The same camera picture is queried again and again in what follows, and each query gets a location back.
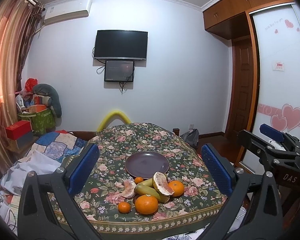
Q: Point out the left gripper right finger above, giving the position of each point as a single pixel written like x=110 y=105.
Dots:
x=262 y=220

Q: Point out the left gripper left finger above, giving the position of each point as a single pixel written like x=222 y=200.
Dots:
x=36 y=217

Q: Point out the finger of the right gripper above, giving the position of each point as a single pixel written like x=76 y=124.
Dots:
x=271 y=133
x=262 y=144

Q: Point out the medium orange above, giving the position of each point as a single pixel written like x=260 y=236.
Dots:
x=177 y=187

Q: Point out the pomelo wedge with rind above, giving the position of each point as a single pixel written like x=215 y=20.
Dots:
x=160 y=183

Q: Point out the large orange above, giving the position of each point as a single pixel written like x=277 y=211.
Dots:
x=146 y=204

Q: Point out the green-yellow sugarcane piece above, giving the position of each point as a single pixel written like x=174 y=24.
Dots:
x=148 y=182
x=141 y=189

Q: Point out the small mandarin orange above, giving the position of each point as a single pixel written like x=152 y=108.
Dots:
x=138 y=180

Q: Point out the white sliding door with hearts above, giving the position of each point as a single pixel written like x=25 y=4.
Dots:
x=277 y=32

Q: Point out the brown wooden door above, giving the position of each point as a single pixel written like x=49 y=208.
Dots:
x=243 y=92

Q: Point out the floral green quilt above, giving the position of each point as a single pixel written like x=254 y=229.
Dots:
x=141 y=150

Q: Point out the dark bag on floor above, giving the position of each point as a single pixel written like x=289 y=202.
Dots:
x=191 y=137

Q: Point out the blue patchwork blanket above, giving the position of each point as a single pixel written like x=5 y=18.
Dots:
x=57 y=146

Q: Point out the red gift box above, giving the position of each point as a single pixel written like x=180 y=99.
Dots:
x=18 y=129

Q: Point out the peeled pomelo segment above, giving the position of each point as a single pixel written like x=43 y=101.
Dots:
x=128 y=192

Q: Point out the green storage box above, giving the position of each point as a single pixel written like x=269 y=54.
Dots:
x=41 y=122

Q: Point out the dark purple round plate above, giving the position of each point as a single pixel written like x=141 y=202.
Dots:
x=145 y=164

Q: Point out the grey plush toy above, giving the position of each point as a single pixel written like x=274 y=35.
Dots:
x=51 y=97

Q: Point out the wooden wardrobe cabinets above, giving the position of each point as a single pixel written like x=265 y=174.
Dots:
x=227 y=18

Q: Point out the red plastic bag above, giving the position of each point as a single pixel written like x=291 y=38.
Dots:
x=30 y=83

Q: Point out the pink striped curtain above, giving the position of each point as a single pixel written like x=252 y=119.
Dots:
x=18 y=22

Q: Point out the white air conditioner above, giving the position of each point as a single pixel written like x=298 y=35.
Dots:
x=67 y=11

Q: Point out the small black wall monitor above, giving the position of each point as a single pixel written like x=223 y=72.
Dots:
x=119 y=71

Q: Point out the black wall television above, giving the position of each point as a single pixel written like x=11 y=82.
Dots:
x=121 y=44

